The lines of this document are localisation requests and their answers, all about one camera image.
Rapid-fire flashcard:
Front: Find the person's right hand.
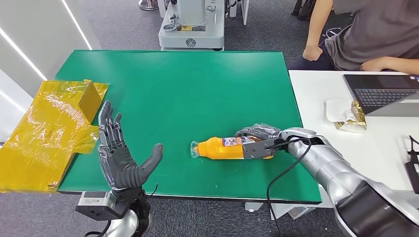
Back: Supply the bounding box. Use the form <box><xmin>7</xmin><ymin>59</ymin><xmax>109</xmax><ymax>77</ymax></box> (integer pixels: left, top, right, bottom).
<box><xmin>302</xmin><ymin>45</ymin><xmax>324</xmax><ymax>62</ymax></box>

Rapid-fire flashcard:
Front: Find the person's left hand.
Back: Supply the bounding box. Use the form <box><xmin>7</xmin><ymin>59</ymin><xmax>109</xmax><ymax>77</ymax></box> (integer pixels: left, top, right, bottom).
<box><xmin>360</xmin><ymin>57</ymin><xmax>388</xmax><ymax>72</ymax></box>

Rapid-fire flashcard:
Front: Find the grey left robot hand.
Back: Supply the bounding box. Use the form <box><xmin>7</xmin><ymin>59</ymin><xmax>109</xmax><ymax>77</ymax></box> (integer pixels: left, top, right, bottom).
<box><xmin>97</xmin><ymin>100</ymin><xmax>164</xmax><ymax>191</ymax></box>

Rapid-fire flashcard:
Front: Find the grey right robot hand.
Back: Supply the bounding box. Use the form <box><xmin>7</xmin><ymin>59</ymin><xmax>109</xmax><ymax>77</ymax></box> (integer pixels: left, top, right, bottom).
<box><xmin>234</xmin><ymin>122</ymin><xmax>289</xmax><ymax>161</ymax></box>

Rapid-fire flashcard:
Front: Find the orange plastic bottle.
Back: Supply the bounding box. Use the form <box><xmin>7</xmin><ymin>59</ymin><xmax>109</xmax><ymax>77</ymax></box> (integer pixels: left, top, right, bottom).
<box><xmin>191</xmin><ymin>135</ymin><xmax>276</xmax><ymax>161</ymax></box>

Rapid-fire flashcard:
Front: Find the dark grey laptop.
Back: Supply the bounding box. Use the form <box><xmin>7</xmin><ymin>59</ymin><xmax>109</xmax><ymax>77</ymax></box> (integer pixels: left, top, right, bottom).
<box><xmin>343</xmin><ymin>74</ymin><xmax>419</xmax><ymax>118</ymax></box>

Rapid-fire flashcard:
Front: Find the person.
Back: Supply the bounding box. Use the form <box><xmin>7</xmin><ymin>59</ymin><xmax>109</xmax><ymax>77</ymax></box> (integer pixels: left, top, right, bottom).
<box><xmin>290</xmin><ymin>0</ymin><xmax>419</xmax><ymax>75</ymax></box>

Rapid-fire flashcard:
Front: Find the gold foil packet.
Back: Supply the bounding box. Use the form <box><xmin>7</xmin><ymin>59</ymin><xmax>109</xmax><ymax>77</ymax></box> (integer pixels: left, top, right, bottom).
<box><xmin>334</xmin><ymin>100</ymin><xmax>367</xmax><ymax>133</ymax></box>

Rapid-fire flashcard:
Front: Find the white paper tissue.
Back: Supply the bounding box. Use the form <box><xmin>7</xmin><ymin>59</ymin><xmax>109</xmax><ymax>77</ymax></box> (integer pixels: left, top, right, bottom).
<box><xmin>325</xmin><ymin>99</ymin><xmax>357</xmax><ymax>123</ymax></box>

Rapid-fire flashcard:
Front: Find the grey table foot plate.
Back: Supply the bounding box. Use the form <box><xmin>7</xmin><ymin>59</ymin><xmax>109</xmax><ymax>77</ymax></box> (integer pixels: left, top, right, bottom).
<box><xmin>288</xmin><ymin>206</ymin><xmax>317</xmax><ymax>220</ymax></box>

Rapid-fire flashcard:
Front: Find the yellow taped cardboard box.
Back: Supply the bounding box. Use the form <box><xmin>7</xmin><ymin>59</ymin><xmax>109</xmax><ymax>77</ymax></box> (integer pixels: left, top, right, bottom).
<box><xmin>0</xmin><ymin>79</ymin><xmax>109</xmax><ymax>194</ymax></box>

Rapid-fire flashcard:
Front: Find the black power adapter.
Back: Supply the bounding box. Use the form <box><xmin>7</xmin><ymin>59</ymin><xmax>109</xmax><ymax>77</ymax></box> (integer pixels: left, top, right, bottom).
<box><xmin>405</xmin><ymin>160</ymin><xmax>419</xmax><ymax>195</ymax></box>

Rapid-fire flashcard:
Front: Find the grey machine base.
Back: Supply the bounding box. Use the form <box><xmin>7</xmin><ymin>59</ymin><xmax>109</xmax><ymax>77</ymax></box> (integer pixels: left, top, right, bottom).
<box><xmin>158</xmin><ymin>0</ymin><xmax>226</xmax><ymax>52</ymax></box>

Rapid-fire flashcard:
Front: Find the chrome chair base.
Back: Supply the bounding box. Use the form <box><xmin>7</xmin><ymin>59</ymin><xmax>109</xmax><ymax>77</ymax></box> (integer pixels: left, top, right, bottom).
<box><xmin>138</xmin><ymin>0</ymin><xmax>160</xmax><ymax>11</ymax></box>

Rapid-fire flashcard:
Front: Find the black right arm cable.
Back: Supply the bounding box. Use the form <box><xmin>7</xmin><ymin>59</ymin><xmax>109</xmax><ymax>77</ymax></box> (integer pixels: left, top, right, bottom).
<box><xmin>266</xmin><ymin>137</ymin><xmax>312</xmax><ymax>237</ymax></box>

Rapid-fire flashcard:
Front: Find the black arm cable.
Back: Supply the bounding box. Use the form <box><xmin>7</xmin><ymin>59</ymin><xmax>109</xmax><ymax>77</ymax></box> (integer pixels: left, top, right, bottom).
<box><xmin>266</xmin><ymin>137</ymin><xmax>312</xmax><ymax>237</ymax></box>
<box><xmin>83</xmin><ymin>221</ymin><xmax>112</xmax><ymax>237</ymax></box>

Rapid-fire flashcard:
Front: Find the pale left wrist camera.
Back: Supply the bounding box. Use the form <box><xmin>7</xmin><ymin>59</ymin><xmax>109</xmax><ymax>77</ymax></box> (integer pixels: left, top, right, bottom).
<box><xmin>75</xmin><ymin>191</ymin><xmax>115</xmax><ymax>220</ymax></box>

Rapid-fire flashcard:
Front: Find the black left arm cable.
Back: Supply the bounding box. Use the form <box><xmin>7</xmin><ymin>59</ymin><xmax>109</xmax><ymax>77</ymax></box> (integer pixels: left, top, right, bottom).
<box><xmin>83</xmin><ymin>221</ymin><xmax>112</xmax><ymax>237</ymax></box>

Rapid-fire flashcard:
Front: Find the white stand frame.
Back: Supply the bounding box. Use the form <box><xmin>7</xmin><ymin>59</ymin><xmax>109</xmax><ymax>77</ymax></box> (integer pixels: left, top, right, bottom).
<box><xmin>229</xmin><ymin>0</ymin><xmax>250</xmax><ymax>26</ymax></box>

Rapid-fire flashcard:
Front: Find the black adapter cable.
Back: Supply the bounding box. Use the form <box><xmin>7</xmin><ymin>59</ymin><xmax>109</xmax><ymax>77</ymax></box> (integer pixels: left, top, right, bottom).
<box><xmin>408</xmin><ymin>135</ymin><xmax>419</xmax><ymax>161</ymax></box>

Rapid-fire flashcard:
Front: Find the white wall light strip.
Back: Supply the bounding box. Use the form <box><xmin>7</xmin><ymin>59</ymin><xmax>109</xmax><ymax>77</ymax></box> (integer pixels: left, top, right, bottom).
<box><xmin>0</xmin><ymin>29</ymin><xmax>48</xmax><ymax>82</ymax></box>
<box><xmin>60</xmin><ymin>0</ymin><xmax>93</xmax><ymax>51</ymax></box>
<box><xmin>0</xmin><ymin>90</ymin><xmax>27</xmax><ymax>114</ymax></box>

